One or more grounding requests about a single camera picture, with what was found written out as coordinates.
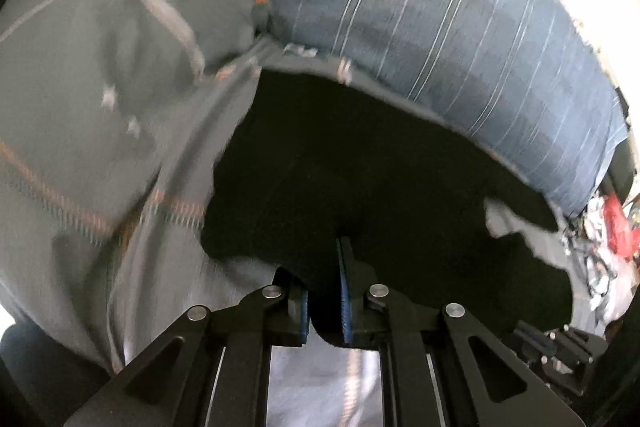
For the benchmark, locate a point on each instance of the black pants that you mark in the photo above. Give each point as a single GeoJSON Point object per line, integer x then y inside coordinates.
{"type": "Point", "coordinates": [314, 161]}

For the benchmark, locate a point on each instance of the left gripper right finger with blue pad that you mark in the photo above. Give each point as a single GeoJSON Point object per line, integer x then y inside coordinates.
{"type": "Point", "coordinates": [361, 323]}

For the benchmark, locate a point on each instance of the red and white clutter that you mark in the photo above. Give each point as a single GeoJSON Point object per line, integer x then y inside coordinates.
{"type": "Point", "coordinates": [602, 248]}

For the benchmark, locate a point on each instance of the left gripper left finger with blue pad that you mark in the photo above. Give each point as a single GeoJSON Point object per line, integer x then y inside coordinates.
{"type": "Point", "coordinates": [290, 325]}

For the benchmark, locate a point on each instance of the blue striped pillow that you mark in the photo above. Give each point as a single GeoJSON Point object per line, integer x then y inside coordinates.
{"type": "Point", "coordinates": [513, 75]}

